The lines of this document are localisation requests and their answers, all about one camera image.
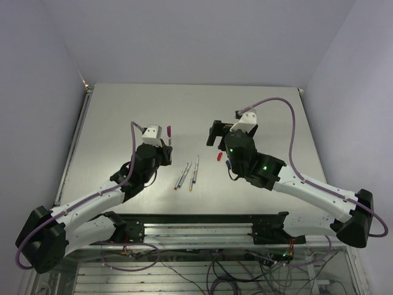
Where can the blue marker pen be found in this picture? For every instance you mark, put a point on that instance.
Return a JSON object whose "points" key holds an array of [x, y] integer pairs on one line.
{"points": [[197, 161]]}

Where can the red marker pen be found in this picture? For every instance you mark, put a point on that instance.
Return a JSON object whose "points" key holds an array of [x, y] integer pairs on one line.
{"points": [[181, 176]]}

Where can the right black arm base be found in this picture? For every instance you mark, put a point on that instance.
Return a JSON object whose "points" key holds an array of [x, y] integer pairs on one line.
{"points": [[268, 229]]}

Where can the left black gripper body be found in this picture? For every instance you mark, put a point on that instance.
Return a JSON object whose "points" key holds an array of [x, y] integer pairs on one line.
{"points": [[160, 158]]}

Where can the yellow marker pen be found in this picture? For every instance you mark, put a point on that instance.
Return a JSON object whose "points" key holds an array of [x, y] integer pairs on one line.
{"points": [[192, 180]]}

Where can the green marker pen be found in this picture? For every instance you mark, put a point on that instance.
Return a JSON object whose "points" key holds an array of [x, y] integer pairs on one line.
{"points": [[182, 181]]}

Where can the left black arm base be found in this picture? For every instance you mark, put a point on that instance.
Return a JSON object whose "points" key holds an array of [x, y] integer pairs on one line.
{"points": [[127, 228]]}

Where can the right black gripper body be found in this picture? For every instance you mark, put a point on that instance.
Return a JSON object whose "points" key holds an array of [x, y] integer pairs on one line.
{"points": [[234, 169]]}

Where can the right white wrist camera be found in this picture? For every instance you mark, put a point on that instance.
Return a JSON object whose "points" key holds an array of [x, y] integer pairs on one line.
{"points": [[246, 123]]}

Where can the purple marker pen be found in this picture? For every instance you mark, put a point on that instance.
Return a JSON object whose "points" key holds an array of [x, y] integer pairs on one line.
{"points": [[169, 139]]}

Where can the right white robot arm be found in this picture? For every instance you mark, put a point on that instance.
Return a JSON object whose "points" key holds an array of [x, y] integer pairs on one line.
{"points": [[347, 215]]}

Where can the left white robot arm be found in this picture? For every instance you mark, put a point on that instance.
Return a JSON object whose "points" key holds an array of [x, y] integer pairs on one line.
{"points": [[49, 235]]}

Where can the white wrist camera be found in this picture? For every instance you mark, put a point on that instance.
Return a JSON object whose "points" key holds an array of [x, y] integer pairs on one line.
{"points": [[246, 123], [152, 135]]}

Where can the aluminium mounting rail frame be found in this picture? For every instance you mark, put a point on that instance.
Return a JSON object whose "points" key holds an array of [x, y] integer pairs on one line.
{"points": [[204, 257]]}

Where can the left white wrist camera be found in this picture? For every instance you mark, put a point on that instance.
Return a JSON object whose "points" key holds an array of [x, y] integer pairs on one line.
{"points": [[152, 135]]}

